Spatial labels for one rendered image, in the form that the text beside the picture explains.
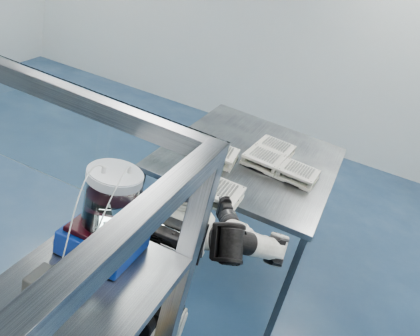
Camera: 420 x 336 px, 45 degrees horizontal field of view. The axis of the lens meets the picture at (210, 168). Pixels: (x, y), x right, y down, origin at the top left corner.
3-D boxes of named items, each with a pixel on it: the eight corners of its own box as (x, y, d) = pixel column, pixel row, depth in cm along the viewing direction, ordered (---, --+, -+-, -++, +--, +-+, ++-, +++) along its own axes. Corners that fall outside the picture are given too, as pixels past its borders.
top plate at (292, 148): (265, 136, 371) (265, 133, 370) (296, 148, 364) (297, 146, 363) (253, 145, 351) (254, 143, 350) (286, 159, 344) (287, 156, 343)
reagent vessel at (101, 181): (98, 202, 150) (107, 146, 142) (143, 222, 146) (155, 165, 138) (67, 225, 137) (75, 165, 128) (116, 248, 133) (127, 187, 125)
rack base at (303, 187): (284, 165, 345) (285, 163, 344) (318, 179, 338) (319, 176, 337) (273, 178, 325) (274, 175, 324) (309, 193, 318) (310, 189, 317)
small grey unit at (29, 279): (46, 275, 131) (48, 257, 129) (69, 286, 130) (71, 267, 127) (19, 297, 122) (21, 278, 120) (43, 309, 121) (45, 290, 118)
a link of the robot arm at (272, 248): (300, 240, 204) (261, 231, 190) (291, 271, 204) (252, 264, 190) (280, 233, 213) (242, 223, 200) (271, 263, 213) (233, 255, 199)
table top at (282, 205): (220, 107, 429) (221, 103, 427) (345, 153, 404) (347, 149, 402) (133, 169, 299) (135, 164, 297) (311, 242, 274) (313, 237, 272)
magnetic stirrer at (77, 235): (88, 219, 157) (92, 195, 153) (149, 246, 152) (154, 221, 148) (47, 251, 139) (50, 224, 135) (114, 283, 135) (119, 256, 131)
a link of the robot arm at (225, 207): (217, 195, 239) (223, 210, 229) (236, 197, 242) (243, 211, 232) (211, 217, 245) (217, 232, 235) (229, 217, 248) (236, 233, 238)
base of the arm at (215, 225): (246, 267, 190) (239, 264, 180) (213, 265, 195) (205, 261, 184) (249, 227, 194) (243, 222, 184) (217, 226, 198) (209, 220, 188)
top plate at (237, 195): (203, 173, 271) (205, 170, 271) (246, 190, 266) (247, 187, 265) (186, 191, 250) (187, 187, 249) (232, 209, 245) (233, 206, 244)
